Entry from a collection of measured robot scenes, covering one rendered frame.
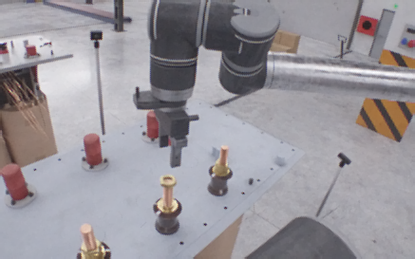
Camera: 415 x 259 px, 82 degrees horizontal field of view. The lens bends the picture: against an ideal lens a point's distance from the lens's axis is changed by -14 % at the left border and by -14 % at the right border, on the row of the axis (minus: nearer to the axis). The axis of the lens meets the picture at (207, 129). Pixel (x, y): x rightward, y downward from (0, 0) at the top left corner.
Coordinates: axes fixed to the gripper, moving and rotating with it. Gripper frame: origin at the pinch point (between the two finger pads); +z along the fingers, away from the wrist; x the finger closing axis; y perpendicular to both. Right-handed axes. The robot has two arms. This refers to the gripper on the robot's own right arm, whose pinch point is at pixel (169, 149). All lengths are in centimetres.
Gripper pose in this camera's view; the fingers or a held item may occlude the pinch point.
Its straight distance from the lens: 74.2
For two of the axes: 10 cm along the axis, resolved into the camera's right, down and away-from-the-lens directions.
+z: -1.1, 8.5, 5.1
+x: -4.5, -5.0, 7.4
